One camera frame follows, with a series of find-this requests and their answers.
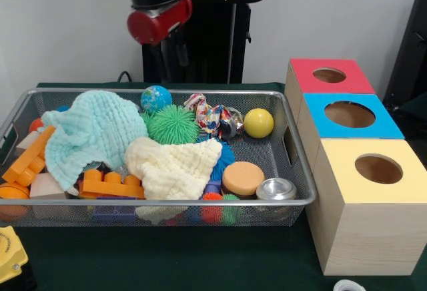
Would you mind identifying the yellow emergency stop button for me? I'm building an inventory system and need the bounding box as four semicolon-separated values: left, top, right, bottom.
0;226;29;287

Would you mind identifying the dark green table cloth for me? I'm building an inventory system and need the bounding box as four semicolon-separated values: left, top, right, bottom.
398;92;427;115
0;82;427;291

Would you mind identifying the green spiky ball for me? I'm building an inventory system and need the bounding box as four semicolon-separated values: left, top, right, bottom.
141;104;201;145

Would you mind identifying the wooden three-hole box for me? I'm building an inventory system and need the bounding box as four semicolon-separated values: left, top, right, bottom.
284;58;427;276

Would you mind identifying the black stand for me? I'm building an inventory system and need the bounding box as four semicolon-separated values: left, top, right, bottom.
382;0;427;105

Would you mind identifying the cream knitted cloth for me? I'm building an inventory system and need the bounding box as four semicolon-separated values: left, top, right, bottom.
125;137;224;201

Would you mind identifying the silver metal tin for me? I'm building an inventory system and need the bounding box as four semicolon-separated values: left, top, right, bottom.
256;177;298;202

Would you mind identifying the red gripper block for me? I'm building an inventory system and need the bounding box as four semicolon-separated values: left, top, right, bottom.
126;0;193;67

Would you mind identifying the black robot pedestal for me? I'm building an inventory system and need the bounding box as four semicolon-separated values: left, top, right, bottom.
141;0;268;85

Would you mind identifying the wire mesh bin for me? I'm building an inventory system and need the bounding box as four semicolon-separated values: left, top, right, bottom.
0;87;318;228

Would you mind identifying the blue globe ball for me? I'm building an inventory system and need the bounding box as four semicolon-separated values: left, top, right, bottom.
140;85;173;114

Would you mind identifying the yellow ball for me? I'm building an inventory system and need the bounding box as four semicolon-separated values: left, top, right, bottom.
243;108;275;139

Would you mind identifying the multicolour rope toy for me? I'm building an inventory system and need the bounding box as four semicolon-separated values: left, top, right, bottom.
183;93;244;140

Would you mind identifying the mint green cloth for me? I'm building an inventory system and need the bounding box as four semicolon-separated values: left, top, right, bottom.
41;89;150;192

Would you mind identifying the long orange toy brick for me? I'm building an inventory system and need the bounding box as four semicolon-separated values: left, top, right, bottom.
1;124;57;187

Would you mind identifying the round orange sponge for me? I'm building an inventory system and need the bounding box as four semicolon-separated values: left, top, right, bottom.
222;161;266;196

